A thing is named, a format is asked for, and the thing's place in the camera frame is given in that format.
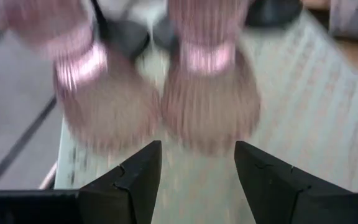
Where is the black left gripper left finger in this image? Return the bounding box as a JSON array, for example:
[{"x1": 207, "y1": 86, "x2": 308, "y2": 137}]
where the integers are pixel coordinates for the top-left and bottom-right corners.
[{"x1": 0, "y1": 139, "x2": 163, "y2": 224}]

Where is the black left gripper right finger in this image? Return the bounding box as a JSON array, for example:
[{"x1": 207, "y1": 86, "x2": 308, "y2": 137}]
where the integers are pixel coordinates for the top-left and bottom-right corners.
[{"x1": 234, "y1": 140, "x2": 358, "y2": 224}]

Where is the pink glass candle holder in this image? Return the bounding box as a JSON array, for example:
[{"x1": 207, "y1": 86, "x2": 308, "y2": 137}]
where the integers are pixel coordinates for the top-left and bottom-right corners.
[
  {"x1": 161, "y1": 0, "x2": 262, "y2": 156},
  {"x1": 0, "y1": 0, "x2": 162, "y2": 155}
]

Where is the tall black candlestick holder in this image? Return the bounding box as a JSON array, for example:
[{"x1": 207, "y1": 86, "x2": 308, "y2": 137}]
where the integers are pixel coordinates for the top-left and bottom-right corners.
[{"x1": 90, "y1": 0, "x2": 151, "y2": 60}]

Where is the medium black candlestick holder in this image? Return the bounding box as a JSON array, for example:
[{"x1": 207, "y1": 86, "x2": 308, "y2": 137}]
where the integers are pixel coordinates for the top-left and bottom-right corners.
[{"x1": 152, "y1": 18, "x2": 180, "y2": 53}]

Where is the short black candlestick holder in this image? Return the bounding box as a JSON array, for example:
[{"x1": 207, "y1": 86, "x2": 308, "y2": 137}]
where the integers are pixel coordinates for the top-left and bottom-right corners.
[{"x1": 246, "y1": 0, "x2": 303, "y2": 29}]

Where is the green perforated metal shelf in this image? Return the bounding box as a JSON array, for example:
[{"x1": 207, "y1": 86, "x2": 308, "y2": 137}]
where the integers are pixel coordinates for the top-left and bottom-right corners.
[{"x1": 53, "y1": 9, "x2": 358, "y2": 224}]

